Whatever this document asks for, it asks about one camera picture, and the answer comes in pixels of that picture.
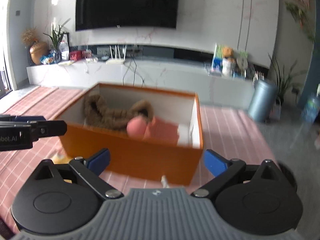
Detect brown plush rabbit toy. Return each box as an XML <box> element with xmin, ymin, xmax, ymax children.
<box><xmin>84</xmin><ymin>94</ymin><xmax>154</xmax><ymax>131</ymax></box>

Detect pink peach toy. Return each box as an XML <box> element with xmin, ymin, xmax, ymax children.
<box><xmin>126</xmin><ymin>115</ymin><xmax>148</xmax><ymax>138</ymax></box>

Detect red brown sponge piece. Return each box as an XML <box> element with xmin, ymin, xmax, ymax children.
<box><xmin>144</xmin><ymin>116</ymin><xmax>180</xmax><ymax>145</ymax></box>

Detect pink checkered tablecloth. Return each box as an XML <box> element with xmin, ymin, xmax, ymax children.
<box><xmin>1</xmin><ymin>87</ymin><xmax>275</xmax><ymax>233</ymax></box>

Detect orange cardboard box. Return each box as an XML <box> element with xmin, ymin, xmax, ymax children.
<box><xmin>53</xmin><ymin>83</ymin><xmax>204</xmax><ymax>185</ymax></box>

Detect black round stool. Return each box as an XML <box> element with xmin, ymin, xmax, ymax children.
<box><xmin>278</xmin><ymin>162</ymin><xmax>297</xmax><ymax>191</ymax></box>

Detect grey metal trash can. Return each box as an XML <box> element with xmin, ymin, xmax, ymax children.
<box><xmin>247</xmin><ymin>79</ymin><xmax>278</xmax><ymax>122</ymax></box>

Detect red box on cabinet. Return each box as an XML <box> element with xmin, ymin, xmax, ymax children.
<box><xmin>69</xmin><ymin>50</ymin><xmax>83</xmax><ymax>61</ymax></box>

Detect brown vase dried flowers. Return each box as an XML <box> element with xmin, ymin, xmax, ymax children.
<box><xmin>21</xmin><ymin>28</ymin><xmax>49</xmax><ymax>65</ymax></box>

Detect white wifi router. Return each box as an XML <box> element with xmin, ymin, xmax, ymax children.
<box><xmin>106</xmin><ymin>45</ymin><xmax>127</xmax><ymax>64</ymax></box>

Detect teddy bear on cabinet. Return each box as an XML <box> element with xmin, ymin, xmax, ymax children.
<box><xmin>222</xmin><ymin>46</ymin><xmax>236</xmax><ymax>77</ymax></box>

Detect blue water jug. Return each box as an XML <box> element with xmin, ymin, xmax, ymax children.
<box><xmin>302</xmin><ymin>84</ymin><xmax>320</xmax><ymax>124</ymax></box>

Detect green potted plant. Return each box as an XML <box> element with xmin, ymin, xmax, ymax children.
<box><xmin>268</xmin><ymin>55</ymin><xmax>307</xmax><ymax>121</ymax></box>

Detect green picture book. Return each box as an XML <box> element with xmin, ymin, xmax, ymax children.
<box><xmin>211</xmin><ymin>43</ymin><xmax>249</xmax><ymax>72</ymax></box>

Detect black power cable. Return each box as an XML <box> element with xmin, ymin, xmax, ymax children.
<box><xmin>121</xmin><ymin>55</ymin><xmax>146</xmax><ymax>87</ymax></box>

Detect black wall television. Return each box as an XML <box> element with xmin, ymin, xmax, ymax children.
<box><xmin>75</xmin><ymin>0</ymin><xmax>178</xmax><ymax>31</ymax></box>

